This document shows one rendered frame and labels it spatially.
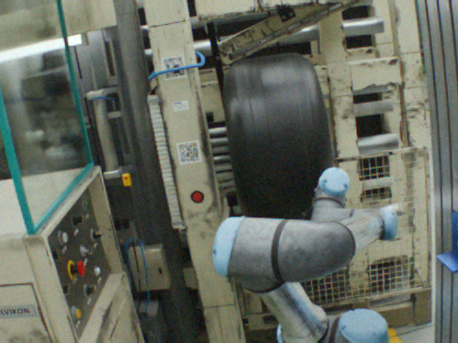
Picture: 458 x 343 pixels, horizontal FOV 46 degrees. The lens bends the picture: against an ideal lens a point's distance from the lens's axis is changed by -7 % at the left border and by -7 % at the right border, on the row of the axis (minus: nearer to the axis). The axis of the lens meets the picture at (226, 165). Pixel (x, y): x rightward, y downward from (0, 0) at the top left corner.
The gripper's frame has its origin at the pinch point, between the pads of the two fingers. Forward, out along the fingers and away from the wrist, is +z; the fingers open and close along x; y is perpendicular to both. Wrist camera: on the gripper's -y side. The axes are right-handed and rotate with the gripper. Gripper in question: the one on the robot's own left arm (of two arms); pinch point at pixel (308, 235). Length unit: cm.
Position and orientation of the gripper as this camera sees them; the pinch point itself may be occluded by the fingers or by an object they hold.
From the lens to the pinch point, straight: 174.5
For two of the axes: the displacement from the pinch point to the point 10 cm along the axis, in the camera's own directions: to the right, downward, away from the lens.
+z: -0.3, 4.7, 8.8
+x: -7.3, -6.1, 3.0
